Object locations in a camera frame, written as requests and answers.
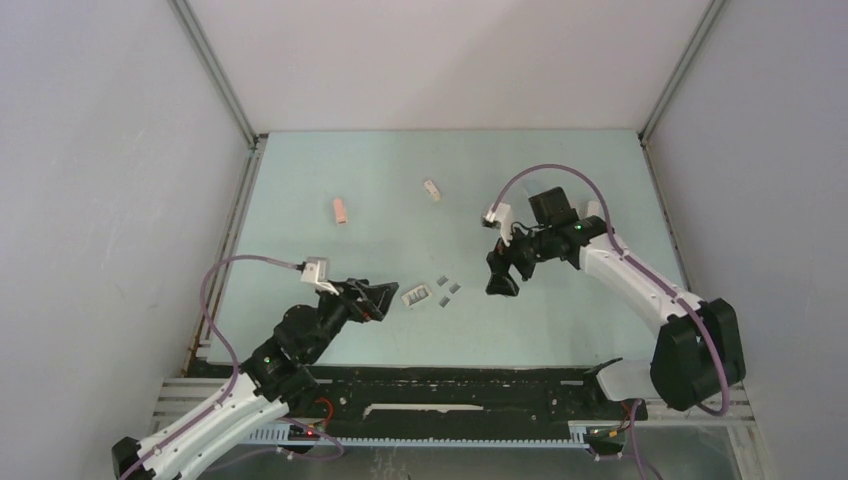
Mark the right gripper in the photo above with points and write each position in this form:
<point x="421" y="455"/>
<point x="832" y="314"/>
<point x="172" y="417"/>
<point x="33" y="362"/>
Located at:
<point x="499" y="261"/>

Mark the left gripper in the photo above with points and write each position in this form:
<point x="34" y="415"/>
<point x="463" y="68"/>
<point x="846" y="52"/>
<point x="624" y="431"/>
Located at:
<point x="375" y="298"/>

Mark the staple box tray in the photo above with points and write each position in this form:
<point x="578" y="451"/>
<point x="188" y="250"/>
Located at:
<point x="416" y="296"/>

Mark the white stapler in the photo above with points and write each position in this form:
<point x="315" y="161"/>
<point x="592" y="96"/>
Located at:
<point x="591" y="208"/>

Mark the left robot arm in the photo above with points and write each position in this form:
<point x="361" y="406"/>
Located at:
<point x="267" y="385"/>

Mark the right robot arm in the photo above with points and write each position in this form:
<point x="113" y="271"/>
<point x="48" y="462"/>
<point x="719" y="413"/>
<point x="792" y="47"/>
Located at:
<point x="698" y="352"/>

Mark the pink stapler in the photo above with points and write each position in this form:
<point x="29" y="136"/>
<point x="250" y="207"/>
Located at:
<point x="340" y="211"/>

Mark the small cream stapler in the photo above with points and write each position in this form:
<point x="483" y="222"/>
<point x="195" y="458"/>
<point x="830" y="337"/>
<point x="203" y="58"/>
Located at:
<point x="432" y="190"/>

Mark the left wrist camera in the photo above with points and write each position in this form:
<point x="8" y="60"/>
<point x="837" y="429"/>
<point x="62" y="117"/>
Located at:
<point x="314" y="273"/>

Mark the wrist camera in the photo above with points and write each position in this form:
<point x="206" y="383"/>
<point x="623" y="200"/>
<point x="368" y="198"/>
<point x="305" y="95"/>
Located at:
<point x="314" y="273"/>
<point x="501" y="219"/>

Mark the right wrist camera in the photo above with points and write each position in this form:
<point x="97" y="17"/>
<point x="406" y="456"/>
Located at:
<point x="501" y="219"/>

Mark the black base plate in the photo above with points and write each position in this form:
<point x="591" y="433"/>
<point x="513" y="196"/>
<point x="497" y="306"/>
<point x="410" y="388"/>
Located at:
<point x="460" y="403"/>

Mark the blue cable duct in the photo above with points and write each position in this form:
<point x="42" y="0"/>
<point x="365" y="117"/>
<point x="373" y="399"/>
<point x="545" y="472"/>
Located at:
<point x="282" y="435"/>

